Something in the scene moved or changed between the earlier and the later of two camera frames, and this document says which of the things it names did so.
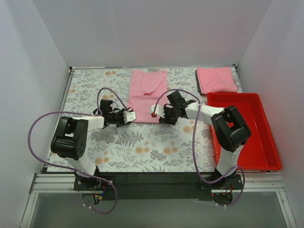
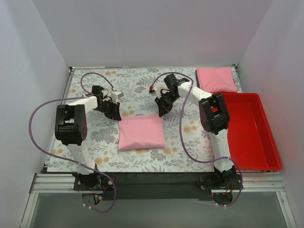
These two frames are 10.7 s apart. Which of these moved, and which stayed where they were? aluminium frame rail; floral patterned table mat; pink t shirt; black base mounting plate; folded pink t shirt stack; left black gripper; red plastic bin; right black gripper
Moved: left black gripper; pink t shirt; right black gripper
Stayed: floral patterned table mat; red plastic bin; black base mounting plate; folded pink t shirt stack; aluminium frame rail
